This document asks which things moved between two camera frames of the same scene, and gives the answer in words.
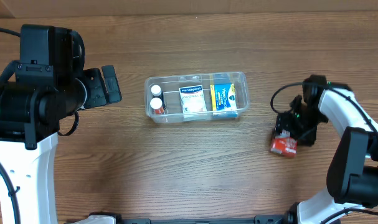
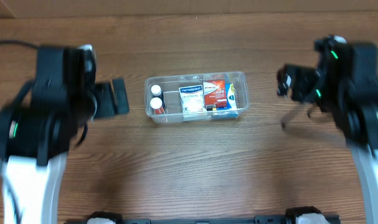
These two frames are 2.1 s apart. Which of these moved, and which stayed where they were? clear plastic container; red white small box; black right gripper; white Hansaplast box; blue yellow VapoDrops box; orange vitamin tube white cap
Moved: black right gripper; red white small box
Stayed: clear plastic container; blue yellow VapoDrops box; white Hansaplast box; orange vitamin tube white cap
